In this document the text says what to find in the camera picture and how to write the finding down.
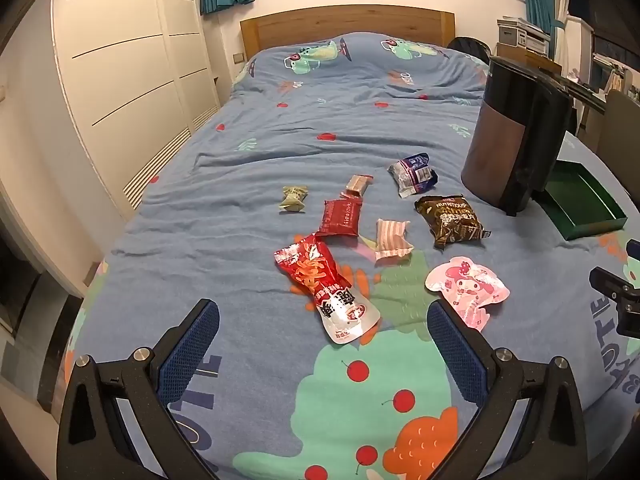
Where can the blue and white snack packet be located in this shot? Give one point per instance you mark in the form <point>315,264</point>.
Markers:
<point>412,172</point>

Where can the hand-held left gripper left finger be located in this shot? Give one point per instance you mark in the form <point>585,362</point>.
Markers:
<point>195,345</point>

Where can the blue printed blanket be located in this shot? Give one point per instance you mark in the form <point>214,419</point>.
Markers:
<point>250,185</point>

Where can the wooden headboard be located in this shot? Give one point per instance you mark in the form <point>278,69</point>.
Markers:
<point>350,20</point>

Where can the small green candy packet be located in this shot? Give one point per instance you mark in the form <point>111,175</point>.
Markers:
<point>294,199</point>

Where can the green tray box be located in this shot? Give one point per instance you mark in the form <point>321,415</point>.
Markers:
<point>575,200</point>

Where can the white wardrobe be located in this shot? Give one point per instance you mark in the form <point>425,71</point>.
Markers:
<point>125,60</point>

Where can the wooden dresser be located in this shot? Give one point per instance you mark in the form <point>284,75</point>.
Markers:
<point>545,62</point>

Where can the beige chair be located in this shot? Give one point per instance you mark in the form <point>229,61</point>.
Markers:
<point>625,110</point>

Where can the brown oatmeal snack packet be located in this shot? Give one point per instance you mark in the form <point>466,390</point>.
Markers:
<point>452,220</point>

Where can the pink striped snack packet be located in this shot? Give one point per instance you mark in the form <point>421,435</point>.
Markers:
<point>392,237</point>

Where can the wall socket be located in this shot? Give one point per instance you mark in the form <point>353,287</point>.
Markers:
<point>239,57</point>

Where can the pink cartoon snack packet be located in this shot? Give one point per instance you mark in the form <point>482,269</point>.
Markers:
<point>465,285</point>

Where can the dark cylindrical trash bin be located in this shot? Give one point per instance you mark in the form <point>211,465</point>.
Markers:
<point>505,150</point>

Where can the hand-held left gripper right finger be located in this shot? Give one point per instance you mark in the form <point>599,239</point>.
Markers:
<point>455,355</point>

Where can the white vent grille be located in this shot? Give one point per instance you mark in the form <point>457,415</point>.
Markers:
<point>155,170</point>

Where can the long red snack packet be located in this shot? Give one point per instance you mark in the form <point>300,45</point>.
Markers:
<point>312,270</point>

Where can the brown wafer bar packet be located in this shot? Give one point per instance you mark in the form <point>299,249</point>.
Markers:
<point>359,185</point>

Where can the black backpack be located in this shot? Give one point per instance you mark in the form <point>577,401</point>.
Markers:
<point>470,47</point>

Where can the desk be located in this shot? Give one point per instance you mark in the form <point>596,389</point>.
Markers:
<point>585,91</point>

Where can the white printer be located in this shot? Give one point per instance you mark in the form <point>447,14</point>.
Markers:
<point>525,35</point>

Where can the red square snack packet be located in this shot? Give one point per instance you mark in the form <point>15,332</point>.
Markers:
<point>340,216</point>

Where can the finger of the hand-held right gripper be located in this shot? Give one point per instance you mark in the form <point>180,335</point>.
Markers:
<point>634,250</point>
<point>612,285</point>

